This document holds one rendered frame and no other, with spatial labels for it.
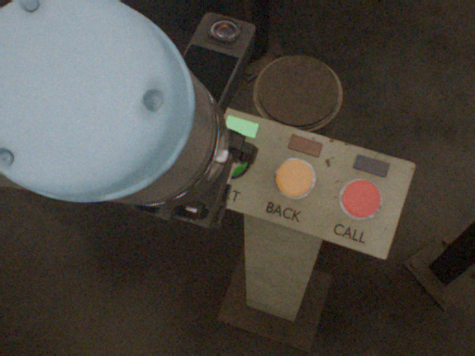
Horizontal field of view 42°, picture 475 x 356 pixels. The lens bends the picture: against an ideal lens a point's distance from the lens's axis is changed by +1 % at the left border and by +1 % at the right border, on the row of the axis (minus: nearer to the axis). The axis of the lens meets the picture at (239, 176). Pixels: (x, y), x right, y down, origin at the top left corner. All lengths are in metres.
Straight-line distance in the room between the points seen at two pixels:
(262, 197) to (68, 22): 0.44
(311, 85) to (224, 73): 0.37
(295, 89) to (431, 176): 0.62
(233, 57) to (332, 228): 0.26
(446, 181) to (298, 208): 0.75
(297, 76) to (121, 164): 0.60
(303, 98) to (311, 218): 0.20
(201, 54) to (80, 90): 0.23
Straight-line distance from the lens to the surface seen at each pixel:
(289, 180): 0.66
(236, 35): 0.49
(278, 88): 0.82
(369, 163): 0.68
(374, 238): 0.68
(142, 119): 0.26
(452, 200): 1.38
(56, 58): 0.27
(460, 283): 1.31
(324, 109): 0.81
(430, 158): 1.41
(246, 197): 0.68
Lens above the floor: 1.22
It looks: 66 degrees down
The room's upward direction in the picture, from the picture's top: 2 degrees counter-clockwise
